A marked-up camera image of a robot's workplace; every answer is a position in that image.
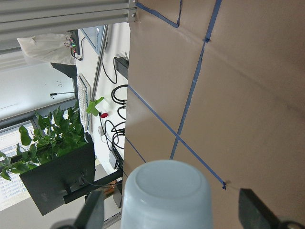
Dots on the green potted plant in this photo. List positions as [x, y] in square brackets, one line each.
[55, 136]

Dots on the aluminium frame post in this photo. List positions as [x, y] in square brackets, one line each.
[25, 18]

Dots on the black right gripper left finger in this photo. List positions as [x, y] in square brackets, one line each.
[91, 210]

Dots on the black monitor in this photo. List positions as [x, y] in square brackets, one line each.
[47, 184]

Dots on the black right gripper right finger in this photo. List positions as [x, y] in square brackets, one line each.
[254, 214]

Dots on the metal reacher grabber tool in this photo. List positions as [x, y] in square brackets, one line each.
[98, 71]

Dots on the light blue cup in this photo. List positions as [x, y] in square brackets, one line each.
[166, 194]

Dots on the black power adapter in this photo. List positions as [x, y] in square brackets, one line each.
[122, 66]

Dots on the white keyboard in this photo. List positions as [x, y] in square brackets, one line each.
[83, 100]

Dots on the blue teach pendant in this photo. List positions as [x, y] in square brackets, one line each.
[94, 36]

